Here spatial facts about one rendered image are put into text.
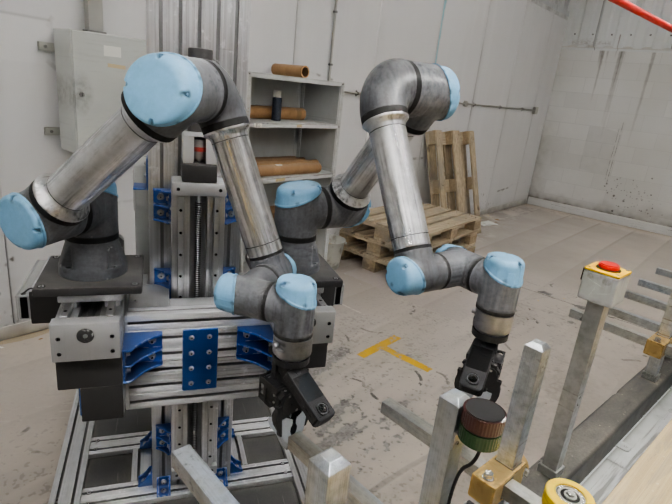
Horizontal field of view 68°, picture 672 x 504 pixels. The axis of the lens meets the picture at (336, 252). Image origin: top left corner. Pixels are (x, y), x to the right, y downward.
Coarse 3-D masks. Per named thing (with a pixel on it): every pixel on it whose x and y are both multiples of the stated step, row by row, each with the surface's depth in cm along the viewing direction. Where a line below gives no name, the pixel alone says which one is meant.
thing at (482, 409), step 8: (472, 400) 72; (480, 400) 72; (488, 400) 73; (472, 408) 70; (480, 408) 71; (488, 408) 71; (496, 408) 71; (480, 416) 69; (488, 416) 69; (496, 416) 69; (504, 416) 70; (456, 432) 73; (456, 440) 74; (472, 464) 73; (456, 480) 76
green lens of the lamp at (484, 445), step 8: (464, 432) 70; (464, 440) 70; (472, 440) 69; (480, 440) 69; (488, 440) 68; (496, 440) 69; (472, 448) 69; (480, 448) 69; (488, 448) 69; (496, 448) 70
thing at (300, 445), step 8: (288, 440) 99; (296, 440) 98; (304, 440) 98; (288, 448) 99; (296, 448) 97; (304, 448) 96; (312, 448) 96; (296, 456) 98; (304, 456) 96; (312, 456) 94; (304, 464) 96; (352, 480) 89; (352, 488) 88; (360, 488) 88; (352, 496) 86; (360, 496) 86; (368, 496) 86
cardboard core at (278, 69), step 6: (276, 66) 353; (282, 66) 349; (288, 66) 346; (294, 66) 342; (300, 66) 339; (306, 66) 340; (276, 72) 354; (282, 72) 350; (288, 72) 346; (294, 72) 342; (300, 72) 338; (306, 72) 344
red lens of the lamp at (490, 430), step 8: (464, 408) 70; (464, 416) 70; (472, 416) 69; (464, 424) 70; (472, 424) 69; (480, 424) 68; (488, 424) 68; (496, 424) 68; (504, 424) 69; (472, 432) 69; (480, 432) 68; (488, 432) 68; (496, 432) 68
